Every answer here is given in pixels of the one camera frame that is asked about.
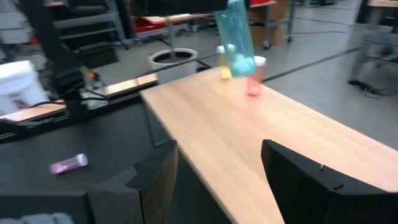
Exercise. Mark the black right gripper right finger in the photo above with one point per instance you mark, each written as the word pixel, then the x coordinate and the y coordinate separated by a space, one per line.
pixel 304 193

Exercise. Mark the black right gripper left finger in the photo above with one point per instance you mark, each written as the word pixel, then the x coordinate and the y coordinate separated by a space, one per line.
pixel 149 193

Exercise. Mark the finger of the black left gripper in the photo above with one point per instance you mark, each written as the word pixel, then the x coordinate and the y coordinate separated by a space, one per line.
pixel 180 7

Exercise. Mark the green pill bottle white cap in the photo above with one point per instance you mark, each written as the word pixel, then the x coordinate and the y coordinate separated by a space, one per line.
pixel 236 37

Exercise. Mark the yellow pill bottle white cap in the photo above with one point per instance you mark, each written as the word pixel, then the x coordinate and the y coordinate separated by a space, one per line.
pixel 224 71

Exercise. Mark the pink pill bottle white cap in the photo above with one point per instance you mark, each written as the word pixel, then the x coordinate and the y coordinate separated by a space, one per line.
pixel 66 165

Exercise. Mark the red pill bottle white cap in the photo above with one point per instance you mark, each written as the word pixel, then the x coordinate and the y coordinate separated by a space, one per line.
pixel 255 84

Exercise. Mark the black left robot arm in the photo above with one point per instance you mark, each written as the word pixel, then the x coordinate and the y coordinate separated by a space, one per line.
pixel 59 46

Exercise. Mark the wooden workbench grey legs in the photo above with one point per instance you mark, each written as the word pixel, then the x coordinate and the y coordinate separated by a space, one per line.
pixel 186 18

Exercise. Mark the red storage bins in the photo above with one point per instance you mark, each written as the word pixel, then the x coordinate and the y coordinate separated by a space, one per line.
pixel 149 25

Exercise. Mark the white plant pot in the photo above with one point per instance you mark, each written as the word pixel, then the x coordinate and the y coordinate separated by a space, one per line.
pixel 174 71

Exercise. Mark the grey metal equipment rack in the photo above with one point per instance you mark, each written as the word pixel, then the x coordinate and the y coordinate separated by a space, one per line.
pixel 93 21

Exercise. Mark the light wooden side board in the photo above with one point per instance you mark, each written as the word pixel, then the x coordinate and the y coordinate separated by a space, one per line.
pixel 130 84

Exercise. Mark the brown cardboard box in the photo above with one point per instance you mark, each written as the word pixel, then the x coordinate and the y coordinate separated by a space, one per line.
pixel 273 18

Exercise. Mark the white bucket red label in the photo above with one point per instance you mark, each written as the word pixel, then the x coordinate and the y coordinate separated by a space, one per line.
pixel 21 87

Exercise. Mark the black aluminium rig frame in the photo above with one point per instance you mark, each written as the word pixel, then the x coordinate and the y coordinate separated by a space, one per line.
pixel 31 129

